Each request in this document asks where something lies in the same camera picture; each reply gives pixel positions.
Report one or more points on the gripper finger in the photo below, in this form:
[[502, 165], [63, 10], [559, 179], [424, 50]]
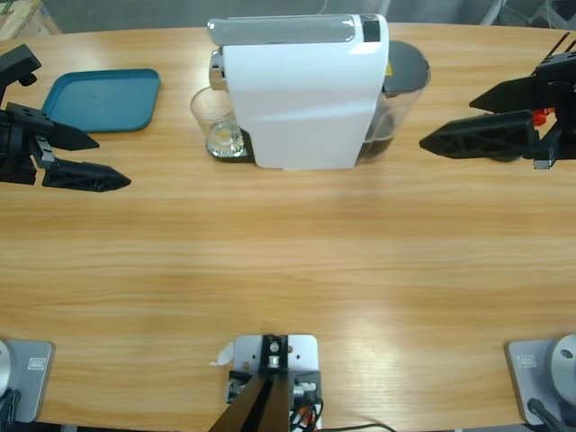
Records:
[[85, 176], [549, 85], [67, 137], [481, 137]]

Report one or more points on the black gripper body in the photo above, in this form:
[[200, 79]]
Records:
[[15, 153], [562, 139]]

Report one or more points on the clear glass cup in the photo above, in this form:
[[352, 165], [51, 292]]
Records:
[[211, 112]]

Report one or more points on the white capsule coffee machine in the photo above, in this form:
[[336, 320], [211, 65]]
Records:
[[306, 103]]

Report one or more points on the red foil coffee capsule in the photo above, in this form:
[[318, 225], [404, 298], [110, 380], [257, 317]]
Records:
[[541, 116]]

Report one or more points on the black capsule holder stand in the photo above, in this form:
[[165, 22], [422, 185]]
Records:
[[558, 45]]

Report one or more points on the teal plastic tray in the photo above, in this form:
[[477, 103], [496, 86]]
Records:
[[108, 99]]

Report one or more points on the wooden pallet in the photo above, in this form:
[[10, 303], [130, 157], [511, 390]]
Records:
[[22, 15]]

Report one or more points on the white tape strip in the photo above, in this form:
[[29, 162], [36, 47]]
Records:
[[223, 353]]

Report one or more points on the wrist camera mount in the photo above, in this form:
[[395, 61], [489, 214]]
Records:
[[15, 63]]

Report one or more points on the white metal frame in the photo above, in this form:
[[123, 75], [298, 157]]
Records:
[[492, 11]]

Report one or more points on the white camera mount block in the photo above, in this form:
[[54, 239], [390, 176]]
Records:
[[301, 355]]

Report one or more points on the dark camera post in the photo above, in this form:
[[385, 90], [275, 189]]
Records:
[[265, 396]]

